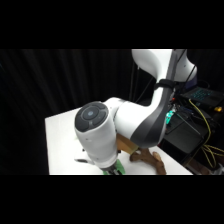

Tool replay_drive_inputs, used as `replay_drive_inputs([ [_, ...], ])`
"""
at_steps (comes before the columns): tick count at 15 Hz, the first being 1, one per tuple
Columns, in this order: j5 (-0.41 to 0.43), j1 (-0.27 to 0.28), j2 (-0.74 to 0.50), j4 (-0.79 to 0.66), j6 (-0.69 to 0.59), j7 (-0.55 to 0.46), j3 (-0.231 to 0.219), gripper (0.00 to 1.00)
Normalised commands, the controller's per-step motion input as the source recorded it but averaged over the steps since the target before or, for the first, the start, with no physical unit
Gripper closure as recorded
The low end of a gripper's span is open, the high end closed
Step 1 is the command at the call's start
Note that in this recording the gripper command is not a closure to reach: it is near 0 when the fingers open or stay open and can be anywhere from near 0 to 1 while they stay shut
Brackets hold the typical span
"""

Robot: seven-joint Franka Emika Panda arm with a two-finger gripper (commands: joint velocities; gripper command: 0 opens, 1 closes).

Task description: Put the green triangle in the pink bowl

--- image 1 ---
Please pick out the tan wrist camera mount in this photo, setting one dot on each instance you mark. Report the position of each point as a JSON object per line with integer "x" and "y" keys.
{"x": 126, "y": 145}

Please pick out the small yellow connector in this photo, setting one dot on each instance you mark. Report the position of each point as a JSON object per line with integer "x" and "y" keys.
{"x": 218, "y": 109}

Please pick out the brown plush toy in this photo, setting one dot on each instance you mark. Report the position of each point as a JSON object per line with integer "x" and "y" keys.
{"x": 151, "y": 161}

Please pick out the teal base light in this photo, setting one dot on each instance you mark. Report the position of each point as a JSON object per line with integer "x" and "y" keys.
{"x": 169, "y": 116}

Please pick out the black curtain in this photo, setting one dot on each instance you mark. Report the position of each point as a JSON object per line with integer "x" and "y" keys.
{"x": 40, "y": 86}

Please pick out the black laptop with lit keyboard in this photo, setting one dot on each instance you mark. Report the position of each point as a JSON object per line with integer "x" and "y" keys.
{"x": 203, "y": 95}

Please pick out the black robot stand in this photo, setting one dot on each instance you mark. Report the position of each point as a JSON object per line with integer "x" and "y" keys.
{"x": 186, "y": 133}

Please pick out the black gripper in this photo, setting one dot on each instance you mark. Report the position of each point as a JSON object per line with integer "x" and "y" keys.
{"x": 113, "y": 170}

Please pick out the green triangle block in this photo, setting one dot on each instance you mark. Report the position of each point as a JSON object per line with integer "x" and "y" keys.
{"x": 120, "y": 167}

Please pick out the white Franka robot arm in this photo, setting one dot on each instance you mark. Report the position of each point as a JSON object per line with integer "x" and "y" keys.
{"x": 133, "y": 116}

